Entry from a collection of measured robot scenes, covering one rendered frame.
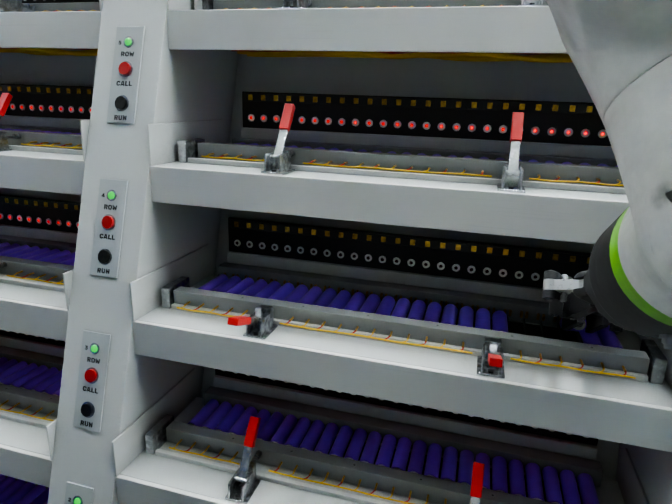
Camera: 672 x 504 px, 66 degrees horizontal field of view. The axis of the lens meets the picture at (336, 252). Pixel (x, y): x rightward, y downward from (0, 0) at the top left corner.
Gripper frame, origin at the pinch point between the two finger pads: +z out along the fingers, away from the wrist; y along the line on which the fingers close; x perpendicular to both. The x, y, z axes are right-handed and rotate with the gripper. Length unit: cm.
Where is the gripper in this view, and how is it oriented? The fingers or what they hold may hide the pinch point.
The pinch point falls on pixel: (585, 314)
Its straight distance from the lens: 63.0
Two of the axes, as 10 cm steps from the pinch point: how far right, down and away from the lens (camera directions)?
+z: 2.1, 2.5, 9.5
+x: -1.6, 9.6, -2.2
